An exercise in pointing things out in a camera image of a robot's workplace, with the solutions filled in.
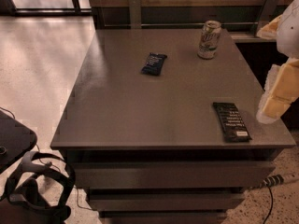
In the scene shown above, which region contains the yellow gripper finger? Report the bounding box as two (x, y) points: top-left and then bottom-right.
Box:
(256, 15), (281, 40)
(256, 59), (299, 124)

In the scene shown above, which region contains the green 7up soda can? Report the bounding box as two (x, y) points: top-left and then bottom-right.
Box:
(197, 21), (221, 60)

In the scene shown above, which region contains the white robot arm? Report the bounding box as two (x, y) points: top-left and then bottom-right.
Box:
(256, 0), (299, 124)

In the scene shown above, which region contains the black snack bar wrapper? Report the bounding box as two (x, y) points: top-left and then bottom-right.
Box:
(212, 102), (251, 143)

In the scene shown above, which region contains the striped black white bar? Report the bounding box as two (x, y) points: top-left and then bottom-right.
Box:
(251, 173), (299, 189)

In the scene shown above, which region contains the blue snack bar wrapper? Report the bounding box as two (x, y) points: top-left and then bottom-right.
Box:
(141, 52), (167, 76)

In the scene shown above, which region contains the grey drawer cabinet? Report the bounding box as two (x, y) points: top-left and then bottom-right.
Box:
(51, 29), (294, 224)

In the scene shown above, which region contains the black side table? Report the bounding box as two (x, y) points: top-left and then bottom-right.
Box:
(0, 111), (37, 174)

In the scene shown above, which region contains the black VR headset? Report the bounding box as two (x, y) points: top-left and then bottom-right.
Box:
(0, 151), (76, 224)

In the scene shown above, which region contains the black floor cable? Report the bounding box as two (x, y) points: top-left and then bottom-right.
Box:
(262, 185), (275, 224)

